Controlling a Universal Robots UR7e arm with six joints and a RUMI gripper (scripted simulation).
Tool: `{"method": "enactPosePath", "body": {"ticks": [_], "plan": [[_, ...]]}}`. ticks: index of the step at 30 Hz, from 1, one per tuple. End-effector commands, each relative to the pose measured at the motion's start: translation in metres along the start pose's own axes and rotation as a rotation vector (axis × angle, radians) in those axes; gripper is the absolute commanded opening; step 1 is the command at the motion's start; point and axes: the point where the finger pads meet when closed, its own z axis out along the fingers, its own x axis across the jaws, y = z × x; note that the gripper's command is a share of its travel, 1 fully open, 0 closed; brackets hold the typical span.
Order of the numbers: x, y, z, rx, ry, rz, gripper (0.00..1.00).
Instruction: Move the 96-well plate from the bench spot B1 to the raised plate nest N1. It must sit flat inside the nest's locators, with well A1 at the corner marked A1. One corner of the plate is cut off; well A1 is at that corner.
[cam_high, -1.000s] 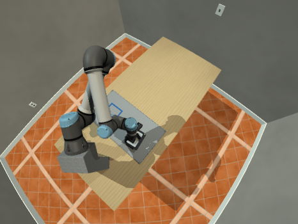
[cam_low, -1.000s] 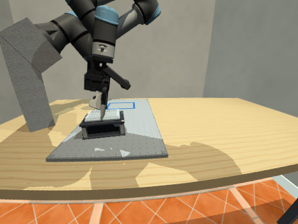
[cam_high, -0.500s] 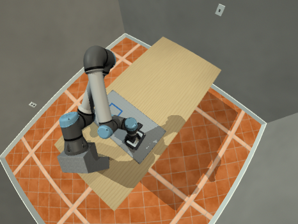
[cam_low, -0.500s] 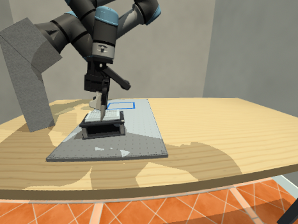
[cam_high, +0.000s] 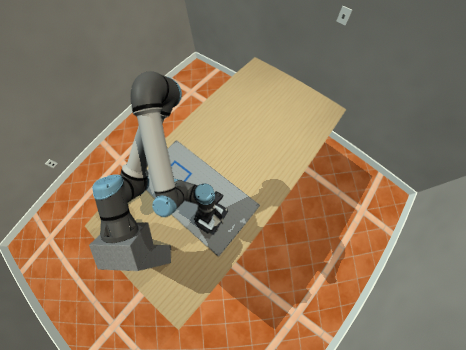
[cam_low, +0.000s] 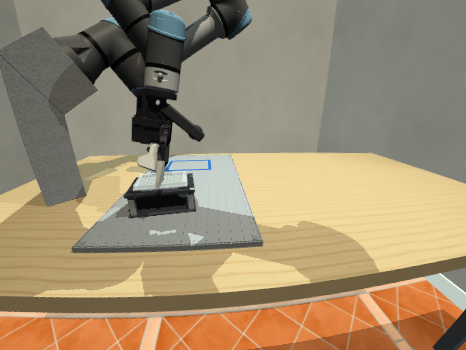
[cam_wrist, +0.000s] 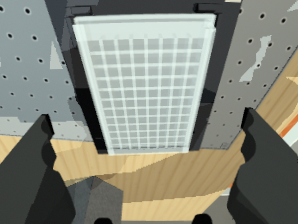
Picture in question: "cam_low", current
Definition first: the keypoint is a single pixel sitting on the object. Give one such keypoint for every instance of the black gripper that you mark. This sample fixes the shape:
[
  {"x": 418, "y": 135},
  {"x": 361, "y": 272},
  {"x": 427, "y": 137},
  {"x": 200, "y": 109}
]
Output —
[{"x": 152, "y": 126}]

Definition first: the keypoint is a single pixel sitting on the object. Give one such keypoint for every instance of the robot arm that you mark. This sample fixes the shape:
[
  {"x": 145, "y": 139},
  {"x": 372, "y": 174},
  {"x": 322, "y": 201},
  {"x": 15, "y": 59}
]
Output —
[{"x": 106, "y": 45}]

